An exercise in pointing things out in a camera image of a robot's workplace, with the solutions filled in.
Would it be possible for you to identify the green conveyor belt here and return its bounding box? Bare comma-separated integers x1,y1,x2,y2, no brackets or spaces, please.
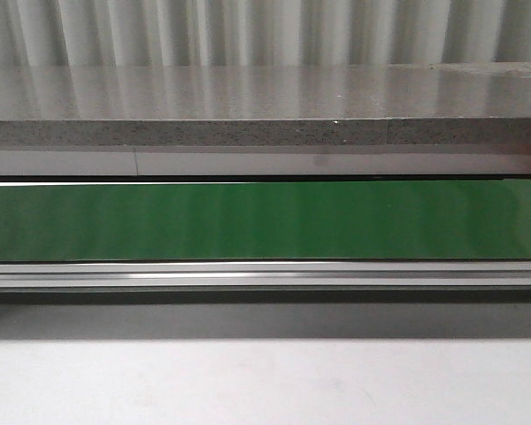
0,179,531,263

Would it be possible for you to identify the grey speckled stone counter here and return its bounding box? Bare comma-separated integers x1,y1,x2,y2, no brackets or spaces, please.
0,63,531,148

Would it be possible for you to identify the white pleated curtain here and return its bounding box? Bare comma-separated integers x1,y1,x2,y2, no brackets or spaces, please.
0,1,531,66

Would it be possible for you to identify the aluminium conveyor front rail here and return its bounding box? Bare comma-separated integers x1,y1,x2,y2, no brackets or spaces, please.
0,260,531,291

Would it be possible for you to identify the white conveyor back rail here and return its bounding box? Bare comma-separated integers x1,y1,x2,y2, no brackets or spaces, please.
0,143,531,177

